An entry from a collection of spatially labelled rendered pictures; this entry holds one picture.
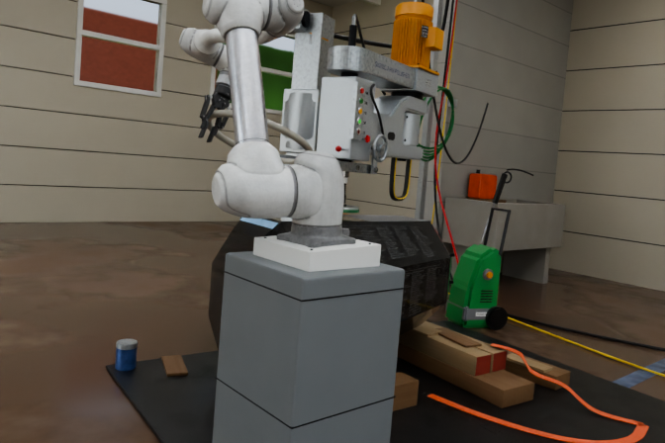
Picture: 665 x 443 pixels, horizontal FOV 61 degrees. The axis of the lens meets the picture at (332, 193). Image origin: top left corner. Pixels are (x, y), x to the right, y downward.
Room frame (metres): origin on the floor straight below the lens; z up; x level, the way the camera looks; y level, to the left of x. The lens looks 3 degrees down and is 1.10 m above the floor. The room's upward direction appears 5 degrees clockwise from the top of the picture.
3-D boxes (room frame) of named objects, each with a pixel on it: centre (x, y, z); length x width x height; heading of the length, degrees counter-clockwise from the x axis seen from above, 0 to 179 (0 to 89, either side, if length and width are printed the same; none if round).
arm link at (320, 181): (1.73, 0.05, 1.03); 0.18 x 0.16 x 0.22; 117
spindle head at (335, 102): (3.07, -0.08, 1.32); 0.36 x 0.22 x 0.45; 146
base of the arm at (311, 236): (1.75, 0.02, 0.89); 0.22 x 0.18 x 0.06; 132
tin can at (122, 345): (2.76, 0.95, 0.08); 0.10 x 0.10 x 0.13
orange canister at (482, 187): (6.01, -1.60, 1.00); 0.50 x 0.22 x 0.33; 131
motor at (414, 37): (3.54, -0.42, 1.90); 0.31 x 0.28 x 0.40; 56
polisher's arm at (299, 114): (3.71, 0.01, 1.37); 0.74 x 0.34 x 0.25; 70
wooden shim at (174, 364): (2.82, 0.73, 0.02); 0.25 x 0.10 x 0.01; 23
